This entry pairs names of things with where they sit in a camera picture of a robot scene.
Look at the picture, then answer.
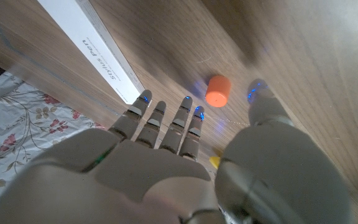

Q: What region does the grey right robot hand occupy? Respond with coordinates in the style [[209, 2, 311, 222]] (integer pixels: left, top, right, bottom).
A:
[[0, 78, 354, 224]]

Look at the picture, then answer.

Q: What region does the floral backdrop cloth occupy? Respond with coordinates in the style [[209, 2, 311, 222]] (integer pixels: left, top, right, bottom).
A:
[[0, 71, 105, 215]]

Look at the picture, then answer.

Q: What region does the orange glue stick cap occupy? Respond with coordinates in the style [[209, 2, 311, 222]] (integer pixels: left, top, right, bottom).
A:
[[204, 75, 232, 108]]

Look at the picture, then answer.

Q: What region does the white stylus pen box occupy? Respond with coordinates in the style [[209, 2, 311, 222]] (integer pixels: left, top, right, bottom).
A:
[[37, 0, 145, 105]]

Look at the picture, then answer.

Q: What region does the yellow toy banana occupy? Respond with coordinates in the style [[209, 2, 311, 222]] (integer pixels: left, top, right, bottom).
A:
[[209, 155, 222, 170]]

